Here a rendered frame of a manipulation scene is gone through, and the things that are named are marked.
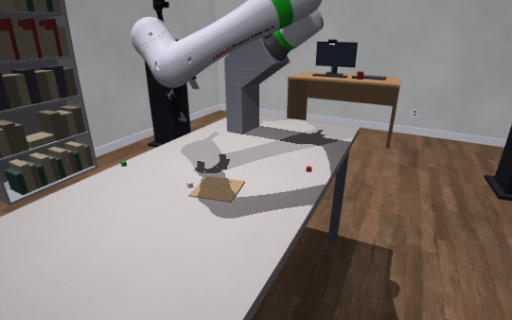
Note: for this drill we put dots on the tan mat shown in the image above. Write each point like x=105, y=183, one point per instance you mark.
x=218, y=189

